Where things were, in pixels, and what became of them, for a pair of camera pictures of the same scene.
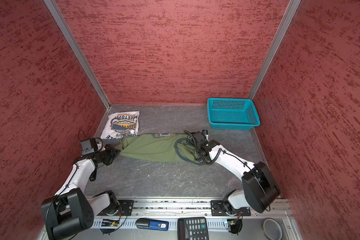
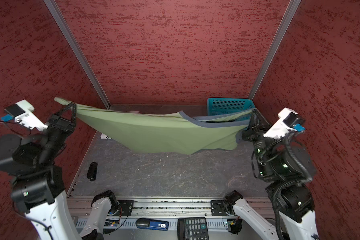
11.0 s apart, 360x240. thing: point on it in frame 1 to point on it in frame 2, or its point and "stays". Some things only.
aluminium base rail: (185, 208) stays
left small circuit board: (106, 222) stays
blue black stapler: (152, 224) stays
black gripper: (88, 146) to (22, 113)
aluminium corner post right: (291, 8) stays
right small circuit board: (234, 226) stays
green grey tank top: (175, 147) to (167, 132)
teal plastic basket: (232, 113) stays
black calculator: (192, 228) stays
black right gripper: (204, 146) to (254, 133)
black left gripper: (114, 151) to (57, 120)
